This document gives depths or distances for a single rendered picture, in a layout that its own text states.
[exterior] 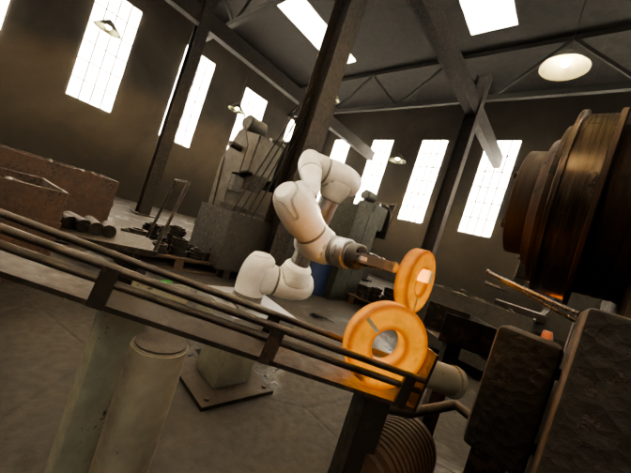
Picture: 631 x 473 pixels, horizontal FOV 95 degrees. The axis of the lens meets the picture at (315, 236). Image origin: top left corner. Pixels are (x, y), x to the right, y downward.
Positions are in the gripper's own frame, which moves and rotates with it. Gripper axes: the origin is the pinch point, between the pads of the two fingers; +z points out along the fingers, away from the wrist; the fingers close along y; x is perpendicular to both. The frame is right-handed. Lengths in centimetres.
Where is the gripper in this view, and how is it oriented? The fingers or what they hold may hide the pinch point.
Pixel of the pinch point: (417, 273)
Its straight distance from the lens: 74.8
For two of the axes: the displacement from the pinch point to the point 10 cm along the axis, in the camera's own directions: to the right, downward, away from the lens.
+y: -6.5, -2.0, -7.3
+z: 7.1, 1.8, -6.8
